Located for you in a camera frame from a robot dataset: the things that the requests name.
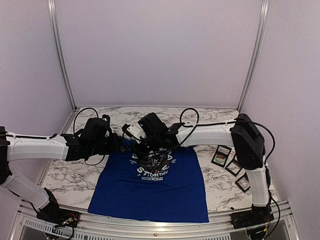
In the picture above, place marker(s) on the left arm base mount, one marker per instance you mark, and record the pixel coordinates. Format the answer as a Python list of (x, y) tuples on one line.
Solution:
[(61, 217)]

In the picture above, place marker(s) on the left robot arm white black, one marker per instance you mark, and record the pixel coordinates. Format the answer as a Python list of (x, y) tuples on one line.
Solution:
[(96, 138)]

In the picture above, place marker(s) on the aluminium corner post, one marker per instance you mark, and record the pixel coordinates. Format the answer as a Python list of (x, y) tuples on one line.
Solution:
[(60, 54), (261, 28)]

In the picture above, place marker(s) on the blue panda print t-shirt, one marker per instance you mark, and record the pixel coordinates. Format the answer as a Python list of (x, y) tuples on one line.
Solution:
[(166, 189)]

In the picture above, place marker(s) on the black display box middle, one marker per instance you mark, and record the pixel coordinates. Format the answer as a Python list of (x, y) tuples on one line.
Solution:
[(234, 167)]

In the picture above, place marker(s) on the black display box right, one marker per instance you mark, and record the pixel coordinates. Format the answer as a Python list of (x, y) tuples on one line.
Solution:
[(243, 183)]

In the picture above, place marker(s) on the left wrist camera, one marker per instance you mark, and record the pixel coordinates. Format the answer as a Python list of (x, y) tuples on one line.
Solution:
[(107, 120)]

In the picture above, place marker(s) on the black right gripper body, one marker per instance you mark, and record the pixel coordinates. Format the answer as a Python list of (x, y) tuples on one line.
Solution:
[(153, 144)]

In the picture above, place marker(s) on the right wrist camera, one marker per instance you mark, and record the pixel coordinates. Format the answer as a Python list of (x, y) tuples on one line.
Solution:
[(133, 131)]

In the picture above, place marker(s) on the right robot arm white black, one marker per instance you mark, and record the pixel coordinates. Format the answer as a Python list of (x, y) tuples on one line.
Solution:
[(240, 133)]

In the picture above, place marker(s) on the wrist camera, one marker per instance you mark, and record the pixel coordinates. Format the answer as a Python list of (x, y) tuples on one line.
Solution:
[(107, 120), (133, 131)]

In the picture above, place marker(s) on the black display box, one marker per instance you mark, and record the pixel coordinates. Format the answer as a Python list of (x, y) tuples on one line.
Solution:
[(243, 183), (234, 167), (222, 150)]

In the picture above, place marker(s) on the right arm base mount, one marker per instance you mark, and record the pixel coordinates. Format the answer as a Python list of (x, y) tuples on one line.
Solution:
[(252, 217)]

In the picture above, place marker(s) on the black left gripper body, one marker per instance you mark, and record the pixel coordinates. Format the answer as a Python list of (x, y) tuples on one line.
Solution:
[(109, 147)]

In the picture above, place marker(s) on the black display box left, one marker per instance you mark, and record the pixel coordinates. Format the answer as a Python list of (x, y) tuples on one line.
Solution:
[(222, 150)]

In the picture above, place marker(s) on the right aluminium corner post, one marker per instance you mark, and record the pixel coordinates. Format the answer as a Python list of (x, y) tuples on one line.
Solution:
[(261, 28)]

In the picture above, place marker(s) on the left aluminium corner post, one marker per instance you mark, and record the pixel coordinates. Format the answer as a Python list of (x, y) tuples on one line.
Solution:
[(60, 54)]

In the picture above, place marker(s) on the green round brooch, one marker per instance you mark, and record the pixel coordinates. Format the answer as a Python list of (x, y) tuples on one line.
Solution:
[(220, 158)]

